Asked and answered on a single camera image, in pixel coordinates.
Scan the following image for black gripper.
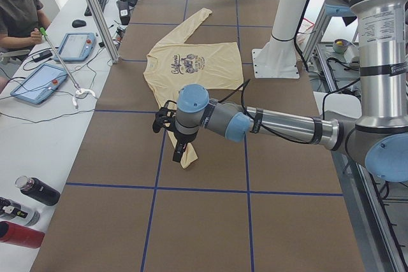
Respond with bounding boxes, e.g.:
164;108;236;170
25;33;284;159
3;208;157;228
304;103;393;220
173;131;195;162

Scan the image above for cream yellow long-sleeve shirt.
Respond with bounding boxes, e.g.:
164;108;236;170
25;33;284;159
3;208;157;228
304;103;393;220
143;8;245;169

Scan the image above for far blue teach pendant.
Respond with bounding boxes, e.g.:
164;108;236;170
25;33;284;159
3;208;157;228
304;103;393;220
57;32;96;62

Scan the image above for blue teach pendant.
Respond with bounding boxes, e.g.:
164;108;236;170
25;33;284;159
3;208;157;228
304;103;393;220
10;63;68;104
57;32;96;62

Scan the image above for black power adapter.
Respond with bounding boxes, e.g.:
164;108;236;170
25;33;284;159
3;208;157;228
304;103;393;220
117;0;131;25

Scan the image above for near blue teach pendant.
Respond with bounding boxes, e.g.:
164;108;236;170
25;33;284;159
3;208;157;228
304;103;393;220
10;63;68;104

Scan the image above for black water bottle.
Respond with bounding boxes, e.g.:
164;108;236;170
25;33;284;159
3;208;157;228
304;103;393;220
15;176;61;206

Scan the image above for black computer mouse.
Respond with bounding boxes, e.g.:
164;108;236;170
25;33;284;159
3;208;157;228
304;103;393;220
71;19;87;28

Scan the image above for grey black bottle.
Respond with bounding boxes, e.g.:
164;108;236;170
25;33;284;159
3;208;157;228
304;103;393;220
1;197;40;227

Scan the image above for small grey bowl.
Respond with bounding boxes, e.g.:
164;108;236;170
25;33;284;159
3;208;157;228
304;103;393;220
332;39;349;54

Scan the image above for red water bottle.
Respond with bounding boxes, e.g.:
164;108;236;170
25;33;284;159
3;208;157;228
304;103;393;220
1;221;45;248

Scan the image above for seated person dark shirt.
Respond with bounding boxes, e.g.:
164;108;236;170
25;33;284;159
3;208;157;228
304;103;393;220
1;0;51;52

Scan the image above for metal stick green handle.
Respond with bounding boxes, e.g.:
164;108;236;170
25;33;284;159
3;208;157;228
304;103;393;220
40;27;97;109

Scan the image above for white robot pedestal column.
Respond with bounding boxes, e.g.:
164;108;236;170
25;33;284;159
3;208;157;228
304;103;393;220
252;0;309;79

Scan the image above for aluminium frame post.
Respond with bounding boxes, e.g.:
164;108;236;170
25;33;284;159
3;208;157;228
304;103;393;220
87;0;119;64

